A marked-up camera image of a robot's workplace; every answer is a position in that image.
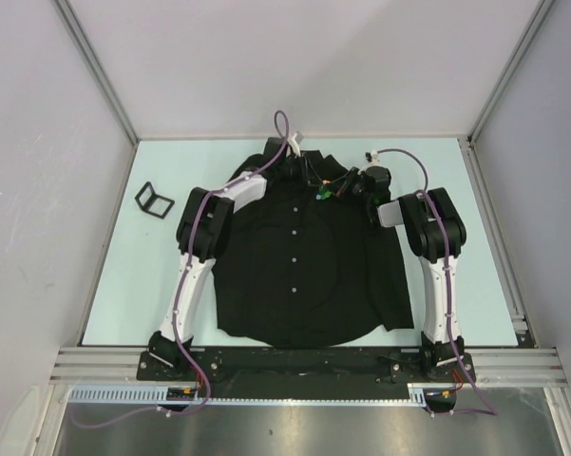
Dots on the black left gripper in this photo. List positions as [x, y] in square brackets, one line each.
[305, 170]

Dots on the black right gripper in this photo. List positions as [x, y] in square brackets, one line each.
[347, 180]

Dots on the colourful flower plush brooch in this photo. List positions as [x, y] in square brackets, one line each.
[325, 190]

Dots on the black button-up shirt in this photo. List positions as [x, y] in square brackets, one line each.
[302, 273]

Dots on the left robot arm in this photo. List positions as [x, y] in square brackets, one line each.
[202, 237]

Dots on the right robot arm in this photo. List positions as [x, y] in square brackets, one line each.
[436, 235]

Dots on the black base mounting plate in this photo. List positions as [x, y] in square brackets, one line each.
[351, 371]

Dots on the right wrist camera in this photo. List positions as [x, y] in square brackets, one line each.
[372, 158]

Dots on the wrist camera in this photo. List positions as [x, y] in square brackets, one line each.
[372, 158]
[294, 142]

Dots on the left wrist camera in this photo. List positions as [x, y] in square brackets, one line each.
[294, 142]

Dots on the grey cable duct rail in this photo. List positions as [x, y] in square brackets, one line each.
[401, 396]

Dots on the aluminium front frame rail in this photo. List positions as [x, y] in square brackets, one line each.
[526, 368]

